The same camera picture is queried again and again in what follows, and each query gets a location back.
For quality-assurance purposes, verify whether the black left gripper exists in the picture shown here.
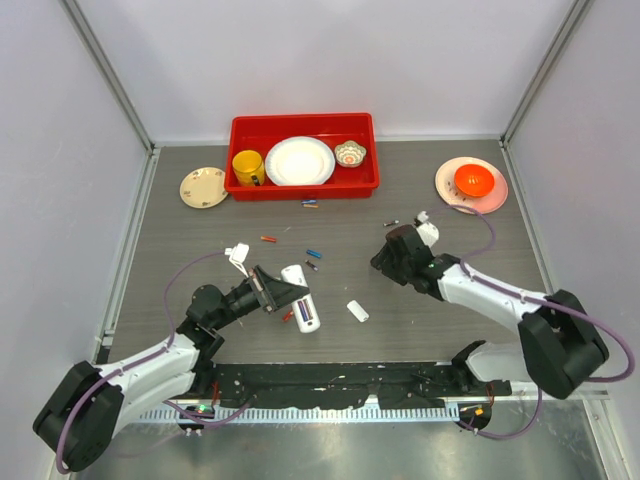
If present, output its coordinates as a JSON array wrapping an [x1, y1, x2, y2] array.
[[211, 265, 308, 330]]

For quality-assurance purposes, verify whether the purple battery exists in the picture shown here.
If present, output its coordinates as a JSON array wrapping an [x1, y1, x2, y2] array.
[[298, 300, 312, 322]]

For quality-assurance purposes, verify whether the white remote control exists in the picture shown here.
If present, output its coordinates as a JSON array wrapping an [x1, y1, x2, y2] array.
[[281, 264, 321, 334]]

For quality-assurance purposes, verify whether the white battery cover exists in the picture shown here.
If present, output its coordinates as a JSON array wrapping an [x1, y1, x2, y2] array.
[[347, 300, 369, 323]]

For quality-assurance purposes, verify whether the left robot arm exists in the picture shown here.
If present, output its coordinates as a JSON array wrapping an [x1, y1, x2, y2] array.
[[33, 266, 310, 475]]

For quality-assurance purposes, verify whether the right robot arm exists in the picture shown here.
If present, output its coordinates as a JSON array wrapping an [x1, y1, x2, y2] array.
[[370, 224, 609, 399]]

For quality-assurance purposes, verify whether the black battery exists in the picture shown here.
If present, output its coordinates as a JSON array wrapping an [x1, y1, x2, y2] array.
[[305, 260, 319, 272]]

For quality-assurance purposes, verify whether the blue battery centre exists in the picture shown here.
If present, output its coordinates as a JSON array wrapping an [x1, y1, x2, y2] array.
[[306, 249, 322, 259]]

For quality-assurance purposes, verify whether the orange bowl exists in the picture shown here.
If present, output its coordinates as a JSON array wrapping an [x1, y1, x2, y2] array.
[[454, 164, 495, 198]]

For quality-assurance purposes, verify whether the pink plate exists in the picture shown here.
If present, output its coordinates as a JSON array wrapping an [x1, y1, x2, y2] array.
[[434, 157, 509, 214]]

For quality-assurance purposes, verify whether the small flower bowl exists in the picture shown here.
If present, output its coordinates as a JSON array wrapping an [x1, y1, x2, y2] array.
[[334, 140, 367, 168]]

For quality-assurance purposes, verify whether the yellow mug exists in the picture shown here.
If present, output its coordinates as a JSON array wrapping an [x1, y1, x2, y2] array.
[[232, 150, 265, 187]]

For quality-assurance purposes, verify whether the beige floral plate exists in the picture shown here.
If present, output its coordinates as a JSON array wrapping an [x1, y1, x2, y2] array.
[[179, 167, 228, 209]]

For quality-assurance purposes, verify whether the white plate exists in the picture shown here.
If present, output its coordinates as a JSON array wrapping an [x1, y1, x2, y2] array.
[[265, 136, 336, 186]]

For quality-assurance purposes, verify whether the red plastic bin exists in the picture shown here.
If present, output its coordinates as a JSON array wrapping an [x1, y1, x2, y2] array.
[[225, 112, 380, 201]]

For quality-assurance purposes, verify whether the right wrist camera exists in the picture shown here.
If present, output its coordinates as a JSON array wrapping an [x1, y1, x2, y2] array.
[[414, 211, 439, 248]]

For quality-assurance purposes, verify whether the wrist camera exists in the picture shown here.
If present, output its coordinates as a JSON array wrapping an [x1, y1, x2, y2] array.
[[224, 242, 250, 277], [414, 211, 439, 248]]

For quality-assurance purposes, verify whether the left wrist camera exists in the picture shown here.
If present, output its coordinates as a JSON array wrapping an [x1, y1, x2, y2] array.
[[224, 242, 250, 277]]

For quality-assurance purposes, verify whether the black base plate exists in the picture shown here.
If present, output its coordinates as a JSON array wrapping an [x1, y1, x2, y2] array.
[[212, 362, 512, 410]]

